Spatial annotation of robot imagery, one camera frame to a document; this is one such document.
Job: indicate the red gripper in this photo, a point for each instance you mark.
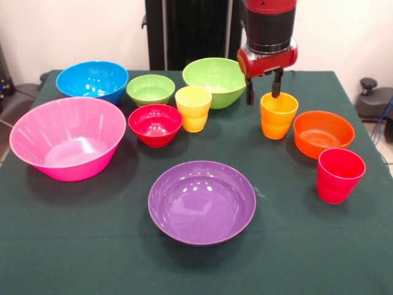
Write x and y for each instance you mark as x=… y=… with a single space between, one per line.
x=267 y=64

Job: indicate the orange plastic cup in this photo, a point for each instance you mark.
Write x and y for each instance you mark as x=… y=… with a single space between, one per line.
x=277 y=123

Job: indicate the large green plastic bowl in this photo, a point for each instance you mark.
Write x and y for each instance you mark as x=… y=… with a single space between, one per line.
x=215 y=77

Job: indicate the purple plastic bowl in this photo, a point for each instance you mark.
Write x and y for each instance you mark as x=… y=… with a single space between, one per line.
x=202 y=209

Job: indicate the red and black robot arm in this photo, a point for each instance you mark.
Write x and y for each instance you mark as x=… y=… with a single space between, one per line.
x=270 y=24

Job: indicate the orange plastic bowl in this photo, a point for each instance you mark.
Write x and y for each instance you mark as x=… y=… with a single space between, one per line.
x=322 y=132

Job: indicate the yellow plastic cup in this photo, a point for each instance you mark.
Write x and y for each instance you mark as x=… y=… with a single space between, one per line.
x=193 y=120

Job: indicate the small green plastic bowl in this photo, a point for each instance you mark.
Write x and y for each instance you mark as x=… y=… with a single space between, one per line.
x=150 y=89

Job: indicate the small red plastic bowl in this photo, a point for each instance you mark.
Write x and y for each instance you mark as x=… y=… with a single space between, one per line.
x=155 y=123

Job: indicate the red plastic cup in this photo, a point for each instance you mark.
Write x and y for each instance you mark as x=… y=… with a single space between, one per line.
x=337 y=184

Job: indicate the blue plastic bowl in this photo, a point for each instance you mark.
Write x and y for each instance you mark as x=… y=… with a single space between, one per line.
x=92 y=77

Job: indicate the dark green table cloth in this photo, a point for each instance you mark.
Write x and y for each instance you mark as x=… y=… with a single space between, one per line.
x=196 y=261

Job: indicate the large pink plastic bowl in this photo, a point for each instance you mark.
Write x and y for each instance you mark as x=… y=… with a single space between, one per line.
x=76 y=123

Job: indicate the black pedestal leg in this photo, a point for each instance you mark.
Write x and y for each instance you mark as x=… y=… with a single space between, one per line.
x=374 y=104
x=18 y=101

